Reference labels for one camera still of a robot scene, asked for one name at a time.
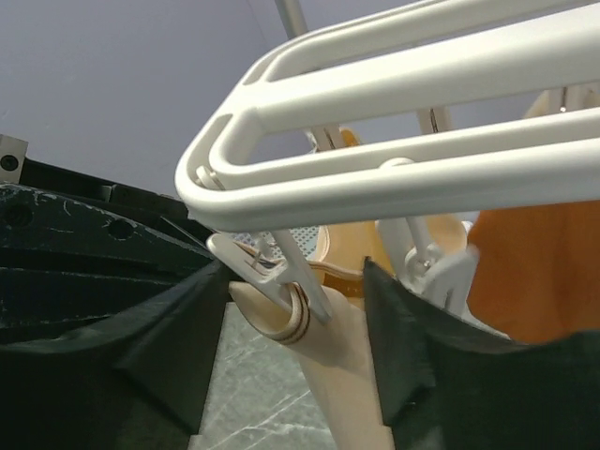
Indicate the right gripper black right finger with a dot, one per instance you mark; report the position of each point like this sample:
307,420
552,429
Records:
446,384

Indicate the orange underwear on hanger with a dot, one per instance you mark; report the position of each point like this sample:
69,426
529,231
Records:
512,244

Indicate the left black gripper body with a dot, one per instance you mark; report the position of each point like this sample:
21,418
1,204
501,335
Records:
157,211

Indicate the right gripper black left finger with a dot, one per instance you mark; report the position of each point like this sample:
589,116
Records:
136,380

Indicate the white clip drying hanger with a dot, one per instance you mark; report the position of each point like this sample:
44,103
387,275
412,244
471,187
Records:
424,56

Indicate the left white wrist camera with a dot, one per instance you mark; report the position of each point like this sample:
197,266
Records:
13,155

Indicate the white metal clothes rack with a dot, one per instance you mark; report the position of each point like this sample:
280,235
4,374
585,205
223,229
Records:
292,17

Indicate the beige underwear shorts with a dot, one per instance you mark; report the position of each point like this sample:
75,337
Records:
334,353

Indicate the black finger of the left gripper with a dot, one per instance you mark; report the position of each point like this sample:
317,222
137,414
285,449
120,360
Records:
65,263

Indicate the white perforated plastic basket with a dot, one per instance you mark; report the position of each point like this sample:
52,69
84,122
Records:
305,238

